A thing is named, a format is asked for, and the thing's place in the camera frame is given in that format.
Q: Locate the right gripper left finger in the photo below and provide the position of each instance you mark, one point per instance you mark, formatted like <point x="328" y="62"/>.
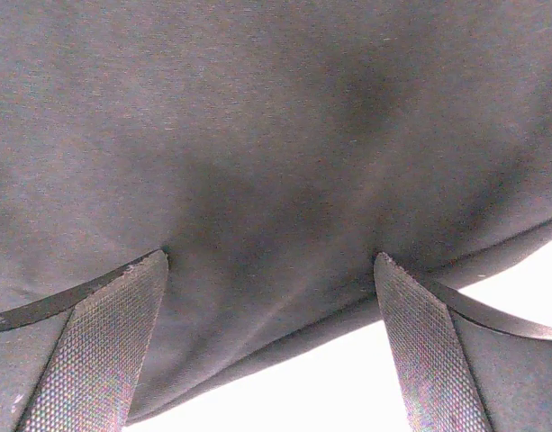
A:
<point x="72" y="361"/>

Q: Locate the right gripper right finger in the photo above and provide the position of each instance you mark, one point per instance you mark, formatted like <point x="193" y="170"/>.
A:
<point x="463" y="365"/>

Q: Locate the black skirt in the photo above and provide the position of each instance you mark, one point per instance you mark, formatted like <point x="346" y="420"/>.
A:
<point x="272" y="149"/>

